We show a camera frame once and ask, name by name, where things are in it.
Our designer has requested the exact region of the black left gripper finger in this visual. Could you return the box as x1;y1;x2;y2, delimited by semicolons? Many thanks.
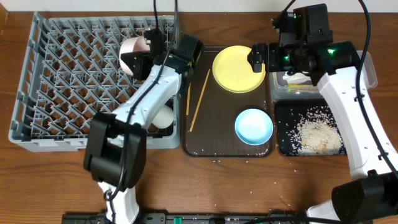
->
144;28;165;56
120;51;146;73

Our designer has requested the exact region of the pink bowl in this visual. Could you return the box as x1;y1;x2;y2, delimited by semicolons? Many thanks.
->
119;37;150;76

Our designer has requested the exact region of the yellow plate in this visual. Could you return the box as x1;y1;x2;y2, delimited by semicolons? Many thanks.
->
212;45;266;93

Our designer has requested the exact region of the green yellow snack wrapper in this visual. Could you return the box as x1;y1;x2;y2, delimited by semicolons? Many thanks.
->
287;84;318;93

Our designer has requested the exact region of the white napkin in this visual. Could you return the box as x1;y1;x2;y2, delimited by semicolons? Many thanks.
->
282;73;311;85

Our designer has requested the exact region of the light blue bowl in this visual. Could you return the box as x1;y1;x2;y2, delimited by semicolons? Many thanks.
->
234;108;274;146

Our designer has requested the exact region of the white cup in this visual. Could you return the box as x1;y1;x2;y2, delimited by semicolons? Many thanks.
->
152;105;174;129

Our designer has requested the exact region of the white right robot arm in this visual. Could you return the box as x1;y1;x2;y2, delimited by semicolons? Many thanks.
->
248;4;397;223

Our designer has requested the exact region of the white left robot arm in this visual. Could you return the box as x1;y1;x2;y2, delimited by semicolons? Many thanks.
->
83;28;203;223

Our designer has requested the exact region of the clear plastic waste bin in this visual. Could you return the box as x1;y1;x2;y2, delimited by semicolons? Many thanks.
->
268;52;378;101

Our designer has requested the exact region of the black waste tray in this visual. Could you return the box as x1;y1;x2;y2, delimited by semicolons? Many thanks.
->
275;100;346;156

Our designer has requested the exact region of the right wooden chopstick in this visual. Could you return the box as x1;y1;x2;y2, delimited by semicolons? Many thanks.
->
189;69;211;132

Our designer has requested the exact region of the dark brown serving tray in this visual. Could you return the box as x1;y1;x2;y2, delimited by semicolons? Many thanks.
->
180;47;275;157

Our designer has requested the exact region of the grey plastic dish rack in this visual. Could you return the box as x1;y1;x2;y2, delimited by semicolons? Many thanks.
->
9;13;174;152

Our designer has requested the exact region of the rice food scraps pile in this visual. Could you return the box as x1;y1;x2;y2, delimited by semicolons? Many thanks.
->
288;106;345;156

